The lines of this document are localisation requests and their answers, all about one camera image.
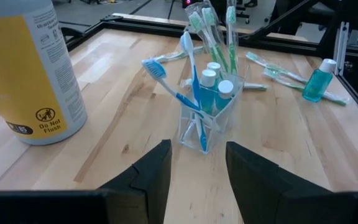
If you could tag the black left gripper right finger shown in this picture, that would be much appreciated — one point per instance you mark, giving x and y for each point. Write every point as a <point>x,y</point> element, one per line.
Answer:
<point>275,199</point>

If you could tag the clear acrylic organizer box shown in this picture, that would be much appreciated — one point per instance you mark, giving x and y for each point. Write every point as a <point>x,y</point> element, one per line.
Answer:
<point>222,124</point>

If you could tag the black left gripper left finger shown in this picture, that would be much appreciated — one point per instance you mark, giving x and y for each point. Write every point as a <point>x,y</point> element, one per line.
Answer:
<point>135,199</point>

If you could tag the blue white toothbrush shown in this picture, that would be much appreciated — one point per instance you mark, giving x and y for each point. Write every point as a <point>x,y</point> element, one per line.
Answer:
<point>154,69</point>
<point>194,74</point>

